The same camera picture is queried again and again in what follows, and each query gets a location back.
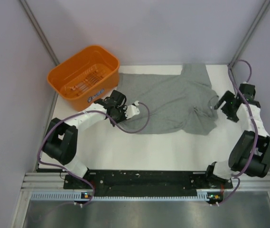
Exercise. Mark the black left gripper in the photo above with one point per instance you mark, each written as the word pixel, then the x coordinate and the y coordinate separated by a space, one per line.
pixel 122 109

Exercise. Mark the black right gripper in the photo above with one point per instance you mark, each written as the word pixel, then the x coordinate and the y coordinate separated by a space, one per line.
pixel 227 97

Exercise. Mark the grey t shirt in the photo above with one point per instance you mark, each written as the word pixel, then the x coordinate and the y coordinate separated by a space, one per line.
pixel 173 102

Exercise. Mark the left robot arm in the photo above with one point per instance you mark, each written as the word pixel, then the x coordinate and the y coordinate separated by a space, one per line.
pixel 60 142

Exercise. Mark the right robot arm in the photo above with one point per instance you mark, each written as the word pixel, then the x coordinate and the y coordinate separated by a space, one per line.
pixel 251 154

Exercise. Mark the orange plastic basket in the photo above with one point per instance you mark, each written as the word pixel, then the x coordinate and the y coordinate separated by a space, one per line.
pixel 85 77

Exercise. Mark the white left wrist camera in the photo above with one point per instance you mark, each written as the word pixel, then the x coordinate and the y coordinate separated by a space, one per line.
pixel 132 110

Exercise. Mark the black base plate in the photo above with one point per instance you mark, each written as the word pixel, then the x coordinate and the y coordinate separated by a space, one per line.
pixel 150 183

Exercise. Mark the grey slotted cable duct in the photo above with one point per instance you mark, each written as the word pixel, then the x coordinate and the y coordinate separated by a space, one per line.
pixel 81 196

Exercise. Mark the aluminium front rail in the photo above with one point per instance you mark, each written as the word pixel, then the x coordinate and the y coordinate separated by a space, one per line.
pixel 63 181

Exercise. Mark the right aluminium frame post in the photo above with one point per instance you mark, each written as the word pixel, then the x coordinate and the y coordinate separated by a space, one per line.
pixel 252 29

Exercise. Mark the aluminium frame post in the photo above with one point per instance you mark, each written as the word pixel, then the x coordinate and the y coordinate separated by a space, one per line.
pixel 39 31
pixel 252 29

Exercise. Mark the left aluminium frame post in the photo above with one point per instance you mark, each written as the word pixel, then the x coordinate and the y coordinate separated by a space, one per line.
pixel 39 31

